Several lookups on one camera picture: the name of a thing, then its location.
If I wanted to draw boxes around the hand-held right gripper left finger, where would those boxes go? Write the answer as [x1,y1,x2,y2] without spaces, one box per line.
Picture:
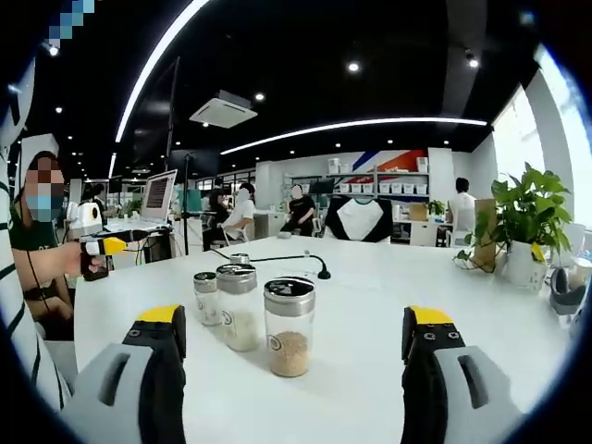
[62,303,189,444]

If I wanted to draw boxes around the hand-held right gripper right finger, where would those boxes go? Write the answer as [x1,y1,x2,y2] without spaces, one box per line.
[401,304,526,444]

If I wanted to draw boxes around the large seasoning bottle white powder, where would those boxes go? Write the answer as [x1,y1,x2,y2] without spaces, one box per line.
[216,263,261,353]

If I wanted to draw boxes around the large seasoning bottle brown grains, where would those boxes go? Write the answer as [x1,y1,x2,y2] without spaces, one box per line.
[263,276,317,379]

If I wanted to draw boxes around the person's left hand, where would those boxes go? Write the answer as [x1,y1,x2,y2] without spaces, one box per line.
[64,240,105,278]

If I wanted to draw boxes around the open laptop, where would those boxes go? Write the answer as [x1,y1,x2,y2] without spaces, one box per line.
[104,168,179,232]

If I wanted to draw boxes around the black tripod pole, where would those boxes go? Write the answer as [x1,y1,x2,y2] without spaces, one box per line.
[182,152,195,255]

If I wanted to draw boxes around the long ceiling light strip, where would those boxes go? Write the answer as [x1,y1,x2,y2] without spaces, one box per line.
[114,0,212,143]
[219,117,489,156]

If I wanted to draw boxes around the patterned paper cup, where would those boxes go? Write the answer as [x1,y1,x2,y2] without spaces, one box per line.
[529,258,549,292]

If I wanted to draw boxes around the grey headset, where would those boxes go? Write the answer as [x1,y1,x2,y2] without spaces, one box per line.
[548,265,585,315]

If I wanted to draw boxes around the ceiling air conditioner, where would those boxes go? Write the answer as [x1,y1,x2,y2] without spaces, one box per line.
[188,89,259,130]

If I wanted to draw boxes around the brown paper bag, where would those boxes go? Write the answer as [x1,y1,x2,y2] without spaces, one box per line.
[472,197,499,272]

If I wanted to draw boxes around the black and white shirt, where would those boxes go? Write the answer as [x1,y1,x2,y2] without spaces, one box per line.
[325,195,394,244]

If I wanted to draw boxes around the white tub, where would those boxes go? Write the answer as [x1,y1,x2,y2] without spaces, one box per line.
[571,256,592,288]

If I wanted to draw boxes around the row of white storage boxes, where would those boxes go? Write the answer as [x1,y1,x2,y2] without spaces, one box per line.
[327,156,430,195]

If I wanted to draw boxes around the green potted plant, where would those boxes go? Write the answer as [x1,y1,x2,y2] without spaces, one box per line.
[452,161,574,288]

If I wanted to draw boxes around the thin black cable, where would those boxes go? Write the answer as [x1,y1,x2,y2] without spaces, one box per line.
[25,249,55,306]

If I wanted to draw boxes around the grey wall shelf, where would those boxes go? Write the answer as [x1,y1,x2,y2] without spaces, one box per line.
[326,170,431,195]

